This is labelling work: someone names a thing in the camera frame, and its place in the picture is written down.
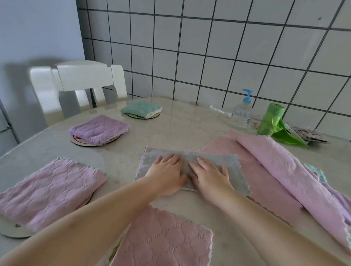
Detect person's right hand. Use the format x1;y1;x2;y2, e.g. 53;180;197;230
189;156;236;203

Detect person's left hand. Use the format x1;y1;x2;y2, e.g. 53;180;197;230
142;153;189;197

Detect grey scalloped-edge cloth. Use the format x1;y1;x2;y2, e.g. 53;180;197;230
134;143;252;200

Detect person's right forearm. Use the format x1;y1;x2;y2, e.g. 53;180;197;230
220;183;347;266

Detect person's left forearm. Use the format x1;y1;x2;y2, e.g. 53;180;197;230
0;176;158;266

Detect round placemat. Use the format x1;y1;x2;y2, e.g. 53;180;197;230
70;132;119;148
0;191;97;239
125;111;162;121

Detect clear plastic wrapper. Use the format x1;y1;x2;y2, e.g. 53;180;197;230
209;104;236;121

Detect green folded cloth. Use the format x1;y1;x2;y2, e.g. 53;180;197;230
120;100;163;120

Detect pink flat cloth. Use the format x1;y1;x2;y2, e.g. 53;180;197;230
199;127;304;230

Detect clear bottle with blue pump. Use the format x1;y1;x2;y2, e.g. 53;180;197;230
229;89;255;131

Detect purple folded cloth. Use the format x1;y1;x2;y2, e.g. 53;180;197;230
68;114;131;148

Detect pink quilted cloth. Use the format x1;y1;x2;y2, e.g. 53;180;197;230
102;203;214;266
0;156;110;233

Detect green plastic bag roll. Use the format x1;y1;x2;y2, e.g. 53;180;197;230
256;102;309;149

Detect pink draped cloth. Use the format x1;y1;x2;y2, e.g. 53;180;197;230
236;130;351;265

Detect clear plastic packaging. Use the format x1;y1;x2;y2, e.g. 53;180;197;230
284;123;333;147

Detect teal cloth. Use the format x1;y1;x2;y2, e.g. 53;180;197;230
304;162;329;185

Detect white wooden chair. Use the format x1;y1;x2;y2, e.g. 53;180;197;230
29;59;129;127

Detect lilac cloth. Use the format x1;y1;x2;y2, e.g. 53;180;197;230
323;179;351;229

